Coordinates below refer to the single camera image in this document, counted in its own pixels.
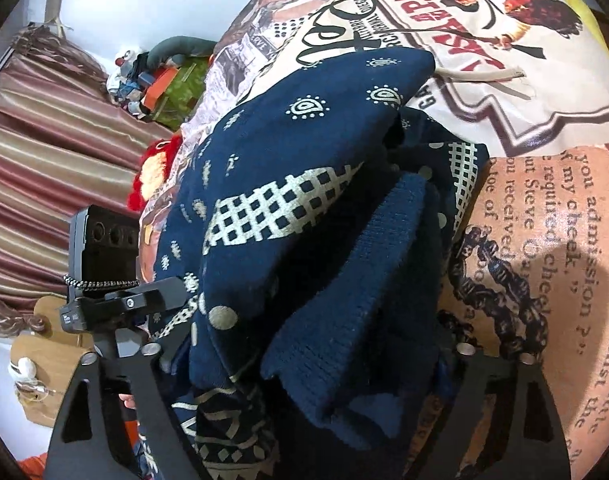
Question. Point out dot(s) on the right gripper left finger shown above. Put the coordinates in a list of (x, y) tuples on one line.
[(90, 439)]

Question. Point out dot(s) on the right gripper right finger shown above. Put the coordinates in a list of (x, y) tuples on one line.
[(501, 422)]

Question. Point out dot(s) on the navy patterned garment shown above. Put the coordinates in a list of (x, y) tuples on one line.
[(310, 231)]

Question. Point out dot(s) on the left hand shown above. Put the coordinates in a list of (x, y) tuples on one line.
[(127, 400)]

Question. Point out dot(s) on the red plush toy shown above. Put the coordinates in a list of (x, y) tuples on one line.
[(155, 168)]

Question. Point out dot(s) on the striped red gold curtain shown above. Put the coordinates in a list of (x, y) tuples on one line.
[(63, 147)]

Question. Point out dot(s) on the orange box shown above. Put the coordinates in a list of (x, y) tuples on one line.
[(160, 85)]

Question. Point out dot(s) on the green storage box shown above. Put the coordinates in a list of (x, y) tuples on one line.
[(178, 101)]

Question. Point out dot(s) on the pile of clutter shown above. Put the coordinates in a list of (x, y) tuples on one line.
[(127, 86)]

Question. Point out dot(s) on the grey neck pillow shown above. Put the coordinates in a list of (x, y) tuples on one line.
[(179, 46)]

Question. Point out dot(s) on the printed newspaper bedspread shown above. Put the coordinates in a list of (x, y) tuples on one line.
[(523, 88)]

